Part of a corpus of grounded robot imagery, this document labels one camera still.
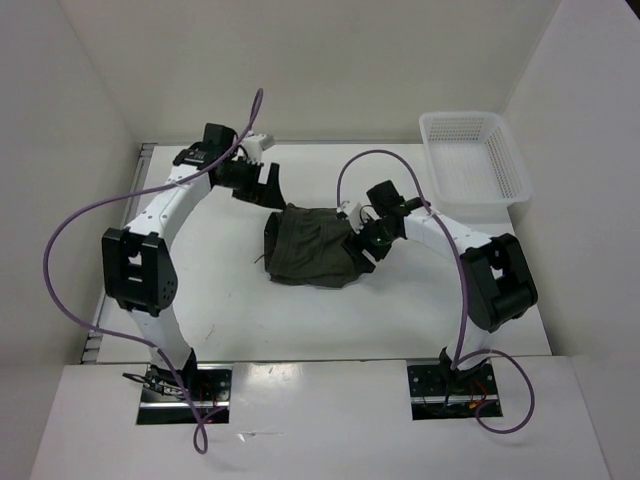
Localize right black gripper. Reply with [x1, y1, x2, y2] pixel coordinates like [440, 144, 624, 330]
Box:
[341, 212, 399, 275]

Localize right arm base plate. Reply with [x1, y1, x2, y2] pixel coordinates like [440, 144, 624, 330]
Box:
[406, 360, 503, 421]

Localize aluminium table edge rail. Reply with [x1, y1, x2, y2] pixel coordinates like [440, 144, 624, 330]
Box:
[80, 143, 155, 364]

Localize dark green shorts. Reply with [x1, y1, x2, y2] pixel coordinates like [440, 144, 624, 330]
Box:
[263, 204, 375, 289]

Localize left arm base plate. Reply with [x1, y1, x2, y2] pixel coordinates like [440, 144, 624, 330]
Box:
[123, 365, 232, 426]

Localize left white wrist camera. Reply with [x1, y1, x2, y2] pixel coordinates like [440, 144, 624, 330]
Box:
[241, 132, 275, 164]

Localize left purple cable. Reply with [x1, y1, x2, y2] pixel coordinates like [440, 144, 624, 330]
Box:
[42, 88, 265, 455]

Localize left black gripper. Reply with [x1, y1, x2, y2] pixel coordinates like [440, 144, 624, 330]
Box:
[218, 157, 286, 211]

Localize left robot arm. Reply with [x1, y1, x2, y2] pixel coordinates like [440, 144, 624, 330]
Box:
[102, 124, 285, 400]

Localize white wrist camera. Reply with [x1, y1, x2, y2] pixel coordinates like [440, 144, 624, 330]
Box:
[241, 132, 275, 164]
[336, 200, 373, 234]

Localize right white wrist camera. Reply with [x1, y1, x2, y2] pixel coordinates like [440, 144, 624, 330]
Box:
[336, 200, 373, 234]

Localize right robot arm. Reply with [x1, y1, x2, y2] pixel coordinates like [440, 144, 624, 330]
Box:
[337, 180, 538, 393]

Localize white plastic basket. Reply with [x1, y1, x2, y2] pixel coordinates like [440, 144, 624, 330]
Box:
[419, 111, 533, 208]

